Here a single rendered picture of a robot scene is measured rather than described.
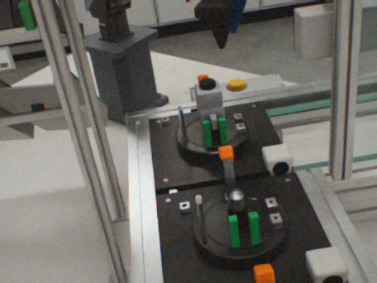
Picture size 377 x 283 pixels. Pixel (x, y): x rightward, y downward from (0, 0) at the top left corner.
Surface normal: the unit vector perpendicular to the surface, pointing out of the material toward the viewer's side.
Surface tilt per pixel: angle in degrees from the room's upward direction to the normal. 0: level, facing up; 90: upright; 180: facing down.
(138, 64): 90
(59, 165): 0
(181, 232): 0
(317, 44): 90
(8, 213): 0
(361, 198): 90
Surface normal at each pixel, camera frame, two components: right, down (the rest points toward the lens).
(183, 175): -0.13, -0.83
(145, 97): 0.77, 0.26
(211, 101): 0.11, 0.54
